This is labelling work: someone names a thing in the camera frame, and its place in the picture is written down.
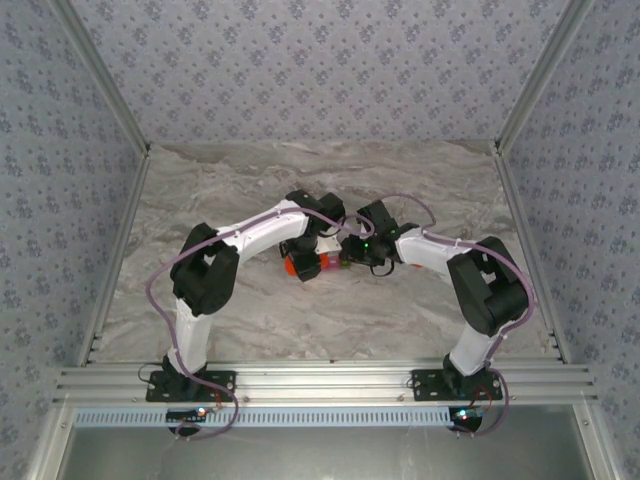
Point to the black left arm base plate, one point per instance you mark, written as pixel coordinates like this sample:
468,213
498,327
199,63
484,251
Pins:
220,385

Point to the orange pill bottle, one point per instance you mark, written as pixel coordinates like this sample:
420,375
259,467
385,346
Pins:
289,266

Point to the aluminium frame post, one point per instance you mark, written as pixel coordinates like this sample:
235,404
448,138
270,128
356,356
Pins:
545,75
100,75

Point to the aluminium table side rail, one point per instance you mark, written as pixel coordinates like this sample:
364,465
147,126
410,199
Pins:
120,240
530,250

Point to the aluminium mounting rail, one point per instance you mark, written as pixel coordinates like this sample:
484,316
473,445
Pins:
325,380

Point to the grey metal panel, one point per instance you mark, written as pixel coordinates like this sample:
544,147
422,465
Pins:
325,455

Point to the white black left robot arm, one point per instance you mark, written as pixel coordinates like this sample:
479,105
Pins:
192,335

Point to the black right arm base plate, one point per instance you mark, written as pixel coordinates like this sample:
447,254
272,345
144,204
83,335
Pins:
430,385

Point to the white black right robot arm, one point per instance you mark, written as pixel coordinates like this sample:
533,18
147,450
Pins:
470,350

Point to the small circuit board green light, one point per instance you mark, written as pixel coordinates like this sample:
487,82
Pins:
187,413
467,414

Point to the green pill box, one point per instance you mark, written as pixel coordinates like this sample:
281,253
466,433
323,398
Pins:
345,264

